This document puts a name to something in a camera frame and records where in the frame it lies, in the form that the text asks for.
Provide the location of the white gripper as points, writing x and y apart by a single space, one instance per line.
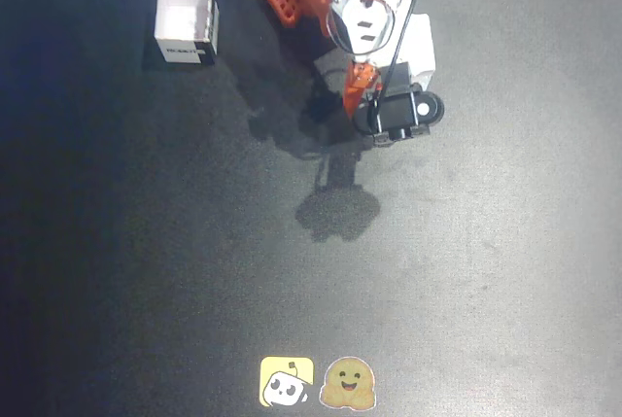
395 108

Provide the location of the black webcam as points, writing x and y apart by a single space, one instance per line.
396 113

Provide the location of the open white cardboard box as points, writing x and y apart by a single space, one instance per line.
184 13

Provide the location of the black table mat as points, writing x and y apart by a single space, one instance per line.
146 252

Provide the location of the hugging face emoji sticker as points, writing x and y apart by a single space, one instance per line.
347 384

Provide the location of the yellow robot sticker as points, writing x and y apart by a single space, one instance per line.
286 381

